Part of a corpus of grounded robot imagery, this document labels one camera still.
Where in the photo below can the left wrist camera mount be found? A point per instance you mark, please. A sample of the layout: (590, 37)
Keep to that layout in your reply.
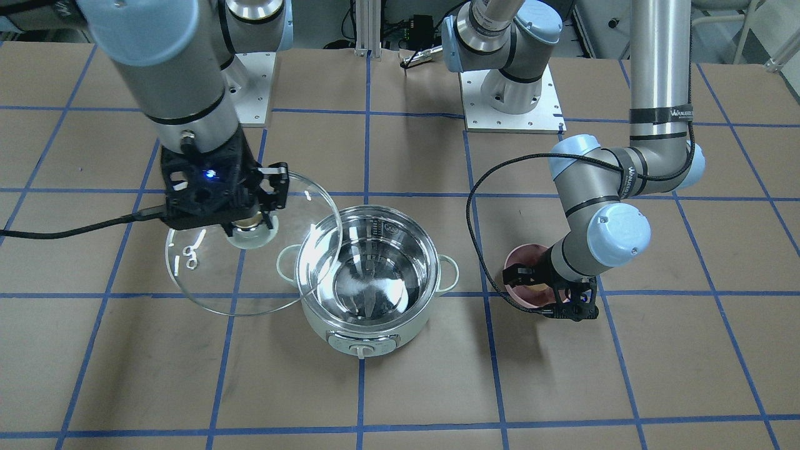
(581, 300)

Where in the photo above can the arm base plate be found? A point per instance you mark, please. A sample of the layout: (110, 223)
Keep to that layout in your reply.
(493, 103)
(250, 79)

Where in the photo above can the aluminium frame post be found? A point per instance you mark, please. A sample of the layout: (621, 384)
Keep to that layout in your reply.
(368, 17)

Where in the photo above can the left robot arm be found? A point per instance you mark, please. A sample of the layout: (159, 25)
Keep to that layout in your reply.
(514, 39)

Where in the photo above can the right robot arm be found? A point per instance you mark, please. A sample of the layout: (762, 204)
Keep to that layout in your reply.
(172, 55)

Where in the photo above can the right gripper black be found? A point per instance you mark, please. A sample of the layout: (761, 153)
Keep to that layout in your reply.
(275, 185)

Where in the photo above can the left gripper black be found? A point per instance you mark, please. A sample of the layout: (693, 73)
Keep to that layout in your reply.
(552, 275)

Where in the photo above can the pale green steel pot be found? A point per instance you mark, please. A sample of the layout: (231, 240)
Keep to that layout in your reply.
(366, 276)

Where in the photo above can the glass pot lid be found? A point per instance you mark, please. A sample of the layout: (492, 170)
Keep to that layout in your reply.
(258, 271)

